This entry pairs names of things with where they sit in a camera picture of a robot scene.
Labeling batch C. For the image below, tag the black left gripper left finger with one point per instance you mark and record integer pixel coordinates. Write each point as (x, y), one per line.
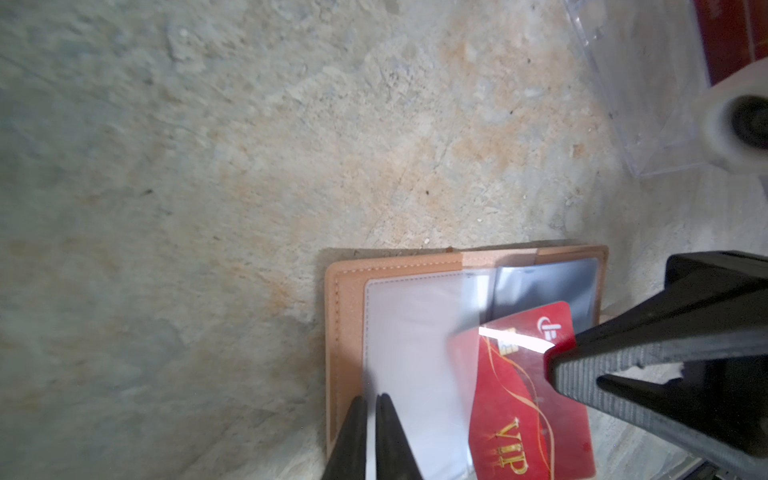
(349, 456)

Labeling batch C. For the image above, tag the clear acrylic card stand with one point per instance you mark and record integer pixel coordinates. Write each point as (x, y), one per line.
(649, 63)

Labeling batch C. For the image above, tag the tan leather card holder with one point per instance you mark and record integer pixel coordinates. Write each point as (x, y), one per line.
(389, 321)

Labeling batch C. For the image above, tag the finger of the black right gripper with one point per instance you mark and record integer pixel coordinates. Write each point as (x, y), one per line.
(688, 365)

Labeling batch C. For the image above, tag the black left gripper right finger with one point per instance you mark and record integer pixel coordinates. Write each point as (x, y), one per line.
(393, 454)

